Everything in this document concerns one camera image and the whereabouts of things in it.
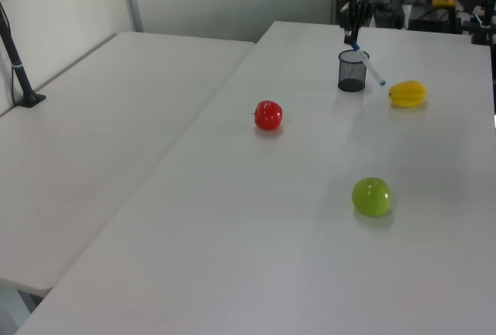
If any white marker pen blue cap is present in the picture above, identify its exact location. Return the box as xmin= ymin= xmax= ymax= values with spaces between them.
xmin=350 ymin=41 xmax=389 ymax=88

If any black mesh pen holder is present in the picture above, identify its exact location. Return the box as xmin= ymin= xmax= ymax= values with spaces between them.
xmin=337 ymin=49 xmax=370 ymax=92

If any black equipment box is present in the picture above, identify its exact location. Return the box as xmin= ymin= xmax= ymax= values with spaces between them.
xmin=408 ymin=4 xmax=463 ymax=34

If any yellow toy starfruit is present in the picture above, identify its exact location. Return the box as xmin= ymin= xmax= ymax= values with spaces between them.
xmin=388 ymin=80 xmax=428 ymax=109

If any black clamp stand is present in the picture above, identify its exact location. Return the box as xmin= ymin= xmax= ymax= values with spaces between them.
xmin=470 ymin=0 xmax=496 ymax=46

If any red toy apple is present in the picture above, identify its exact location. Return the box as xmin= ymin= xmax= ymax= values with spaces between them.
xmin=251 ymin=99 xmax=284 ymax=131

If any green toy apple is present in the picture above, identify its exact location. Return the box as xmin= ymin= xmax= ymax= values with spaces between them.
xmin=351 ymin=177 xmax=394 ymax=219

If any black camera pole with base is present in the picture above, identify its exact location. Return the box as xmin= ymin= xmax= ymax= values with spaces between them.
xmin=0 ymin=1 xmax=47 ymax=109

